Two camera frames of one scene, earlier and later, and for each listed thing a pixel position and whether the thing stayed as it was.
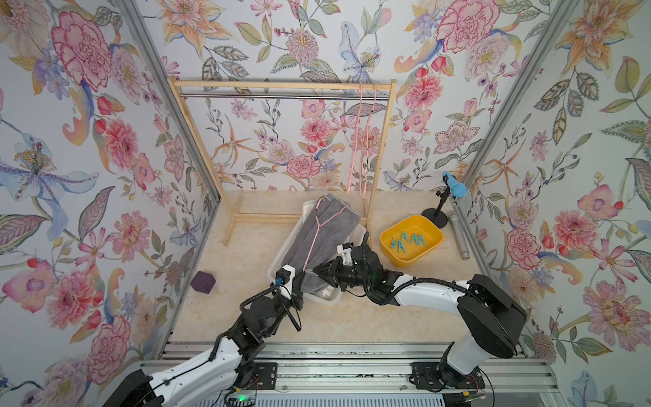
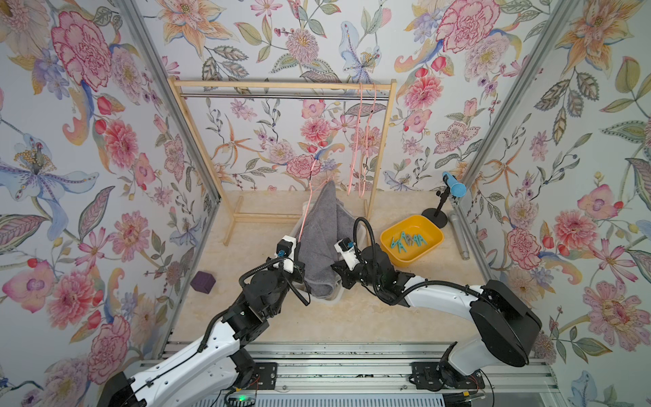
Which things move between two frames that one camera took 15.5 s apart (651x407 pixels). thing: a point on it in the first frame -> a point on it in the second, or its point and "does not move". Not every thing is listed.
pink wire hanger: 319,226 -> 308,201
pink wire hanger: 368,140 does not move
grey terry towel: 326,228 does not move
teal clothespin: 399,246 does not move
